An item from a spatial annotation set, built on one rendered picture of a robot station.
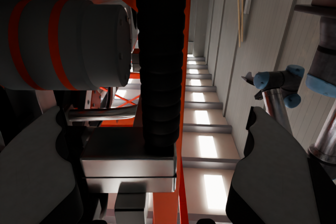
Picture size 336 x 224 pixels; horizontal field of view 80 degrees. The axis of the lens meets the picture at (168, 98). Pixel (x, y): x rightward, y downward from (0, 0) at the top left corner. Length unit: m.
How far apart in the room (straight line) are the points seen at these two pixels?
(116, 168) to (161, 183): 0.05
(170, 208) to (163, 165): 1.28
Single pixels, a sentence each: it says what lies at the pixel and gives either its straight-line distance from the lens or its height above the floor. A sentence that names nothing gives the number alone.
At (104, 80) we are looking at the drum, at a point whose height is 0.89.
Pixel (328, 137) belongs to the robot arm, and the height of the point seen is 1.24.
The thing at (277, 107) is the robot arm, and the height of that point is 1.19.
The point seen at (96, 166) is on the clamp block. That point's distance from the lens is 0.21.
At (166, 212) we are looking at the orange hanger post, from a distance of 1.51.
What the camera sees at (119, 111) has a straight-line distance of 0.43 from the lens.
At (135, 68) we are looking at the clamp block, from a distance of 0.51.
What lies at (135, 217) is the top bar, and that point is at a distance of 0.23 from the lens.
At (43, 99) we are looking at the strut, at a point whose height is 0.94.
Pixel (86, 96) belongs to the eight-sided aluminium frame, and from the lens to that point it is 0.59.
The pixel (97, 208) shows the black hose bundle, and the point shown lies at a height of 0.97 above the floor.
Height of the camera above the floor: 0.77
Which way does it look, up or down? 28 degrees up
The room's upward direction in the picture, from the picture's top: 179 degrees counter-clockwise
